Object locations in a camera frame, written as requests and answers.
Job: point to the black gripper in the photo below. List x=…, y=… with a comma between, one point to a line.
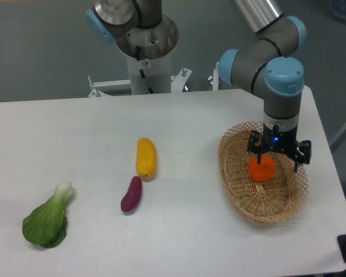
x=280, y=142

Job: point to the orange fruit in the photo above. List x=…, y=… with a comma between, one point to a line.
x=263, y=171

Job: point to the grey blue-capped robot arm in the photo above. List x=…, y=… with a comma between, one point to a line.
x=267, y=69

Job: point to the woven wicker basket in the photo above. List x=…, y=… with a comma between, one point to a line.
x=272, y=201

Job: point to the yellow mango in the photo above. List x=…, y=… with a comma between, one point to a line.
x=146, y=159

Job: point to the blue object top right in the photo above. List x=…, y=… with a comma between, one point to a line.
x=338, y=9

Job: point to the purple sweet potato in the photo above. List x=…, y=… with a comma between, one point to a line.
x=132, y=196

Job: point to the green bok choy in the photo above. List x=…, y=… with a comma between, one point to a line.
x=46, y=225

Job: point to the white mounting bracket frame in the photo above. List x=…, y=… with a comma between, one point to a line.
x=179, y=83

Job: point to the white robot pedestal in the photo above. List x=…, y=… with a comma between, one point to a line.
x=149, y=76

